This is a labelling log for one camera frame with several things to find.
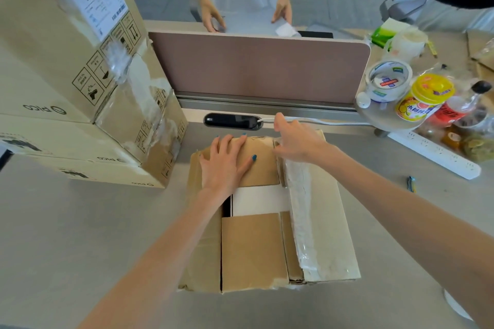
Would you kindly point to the person's right hand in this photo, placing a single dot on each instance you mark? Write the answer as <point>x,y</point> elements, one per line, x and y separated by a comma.
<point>301,140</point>

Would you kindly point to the person's left hand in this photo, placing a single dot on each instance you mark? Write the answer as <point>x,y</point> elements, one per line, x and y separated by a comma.
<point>224,170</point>

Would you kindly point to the white box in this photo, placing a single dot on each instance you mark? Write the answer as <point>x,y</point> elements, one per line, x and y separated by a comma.
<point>262,201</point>

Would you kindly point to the person's right forearm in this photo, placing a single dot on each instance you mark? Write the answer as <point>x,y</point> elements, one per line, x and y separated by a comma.
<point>417,217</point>

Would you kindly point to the person's left forearm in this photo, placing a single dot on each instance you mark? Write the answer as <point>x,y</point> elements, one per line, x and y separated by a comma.
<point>154,263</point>

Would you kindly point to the black desk power socket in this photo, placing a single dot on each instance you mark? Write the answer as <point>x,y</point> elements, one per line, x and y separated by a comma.
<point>227,121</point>

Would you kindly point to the small white round cap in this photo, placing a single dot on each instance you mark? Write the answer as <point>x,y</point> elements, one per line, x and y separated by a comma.
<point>362,100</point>

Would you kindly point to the round beige shelf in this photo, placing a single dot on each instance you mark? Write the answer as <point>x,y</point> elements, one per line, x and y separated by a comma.
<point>380,118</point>

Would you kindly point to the mauve desk divider panel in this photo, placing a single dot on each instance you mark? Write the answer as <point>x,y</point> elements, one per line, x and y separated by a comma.
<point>254,66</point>

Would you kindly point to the white tape roll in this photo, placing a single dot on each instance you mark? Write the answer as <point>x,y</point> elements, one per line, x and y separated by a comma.
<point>386,97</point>

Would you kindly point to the black tablet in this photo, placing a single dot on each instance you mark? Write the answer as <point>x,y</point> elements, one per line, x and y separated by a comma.
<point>314,34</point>

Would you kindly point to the blue yellow candy stick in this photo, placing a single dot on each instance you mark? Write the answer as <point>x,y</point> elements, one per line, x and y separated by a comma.
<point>411,184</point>

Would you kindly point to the yellow lid jar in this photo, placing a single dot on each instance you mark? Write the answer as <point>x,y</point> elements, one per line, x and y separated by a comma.
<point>417,109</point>

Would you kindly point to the green tissue pack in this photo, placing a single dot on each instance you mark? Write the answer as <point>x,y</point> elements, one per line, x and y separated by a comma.
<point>380,37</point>

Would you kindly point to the white power strip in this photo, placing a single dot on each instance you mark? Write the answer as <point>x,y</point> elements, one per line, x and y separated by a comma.
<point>436,155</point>

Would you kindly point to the white plastic tub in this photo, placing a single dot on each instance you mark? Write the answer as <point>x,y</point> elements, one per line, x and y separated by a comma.
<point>407,45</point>

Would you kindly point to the red label soda bottle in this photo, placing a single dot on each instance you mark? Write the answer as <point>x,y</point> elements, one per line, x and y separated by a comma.
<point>449,113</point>

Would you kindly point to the small yellow packet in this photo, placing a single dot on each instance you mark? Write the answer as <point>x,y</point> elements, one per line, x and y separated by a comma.
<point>432,49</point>

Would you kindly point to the clear plastic cup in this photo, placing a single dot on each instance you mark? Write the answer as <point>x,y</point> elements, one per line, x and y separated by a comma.
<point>471,120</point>

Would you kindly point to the clear bag of snacks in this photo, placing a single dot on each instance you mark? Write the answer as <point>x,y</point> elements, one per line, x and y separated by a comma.
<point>478,147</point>

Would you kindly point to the white handheld controller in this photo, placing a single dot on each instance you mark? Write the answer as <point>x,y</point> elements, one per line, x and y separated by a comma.
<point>455,303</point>

